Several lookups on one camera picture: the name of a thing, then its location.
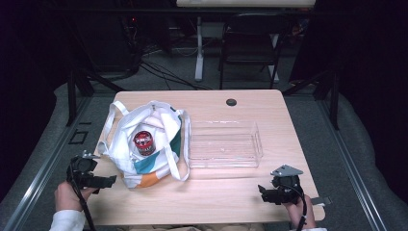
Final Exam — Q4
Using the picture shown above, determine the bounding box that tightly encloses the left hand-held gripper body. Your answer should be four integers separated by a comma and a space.
66, 150, 101, 191

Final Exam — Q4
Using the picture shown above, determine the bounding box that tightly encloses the person's left hand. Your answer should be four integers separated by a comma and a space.
54, 180, 98, 213

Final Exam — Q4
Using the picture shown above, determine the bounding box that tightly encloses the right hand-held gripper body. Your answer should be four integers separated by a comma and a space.
269, 164, 304, 206

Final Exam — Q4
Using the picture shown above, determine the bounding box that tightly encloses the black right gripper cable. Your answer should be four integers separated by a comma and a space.
287, 184, 310, 231

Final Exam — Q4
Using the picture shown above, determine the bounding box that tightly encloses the white background table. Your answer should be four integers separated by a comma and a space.
175, 0, 318, 83

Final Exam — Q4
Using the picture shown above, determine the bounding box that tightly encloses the black folding chair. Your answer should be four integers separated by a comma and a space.
218, 13, 293, 90

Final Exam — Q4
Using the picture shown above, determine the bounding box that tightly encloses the bundle of black floor cables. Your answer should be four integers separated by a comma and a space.
129, 18, 214, 91

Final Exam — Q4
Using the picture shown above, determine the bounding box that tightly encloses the black metal stand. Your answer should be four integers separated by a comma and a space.
281, 66, 342, 131
64, 62, 127, 127

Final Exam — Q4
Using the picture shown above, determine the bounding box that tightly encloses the white teal orange tote bag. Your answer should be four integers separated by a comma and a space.
96, 100, 192, 190

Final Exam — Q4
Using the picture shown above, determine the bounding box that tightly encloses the clear plastic box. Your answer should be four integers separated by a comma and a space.
188, 120, 265, 169

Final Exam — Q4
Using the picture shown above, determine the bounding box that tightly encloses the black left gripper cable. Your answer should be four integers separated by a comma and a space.
67, 171, 98, 231

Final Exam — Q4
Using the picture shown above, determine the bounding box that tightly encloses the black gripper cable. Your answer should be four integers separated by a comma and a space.
287, 184, 310, 231
67, 171, 98, 231

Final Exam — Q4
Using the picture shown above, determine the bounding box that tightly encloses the metal floor rail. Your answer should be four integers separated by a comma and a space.
2, 95, 92, 231
316, 95, 390, 231

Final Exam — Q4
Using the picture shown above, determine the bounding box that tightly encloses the red can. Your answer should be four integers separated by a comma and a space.
133, 130, 157, 157

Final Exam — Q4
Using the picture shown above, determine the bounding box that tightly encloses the person's right hand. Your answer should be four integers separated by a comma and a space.
283, 194, 318, 231

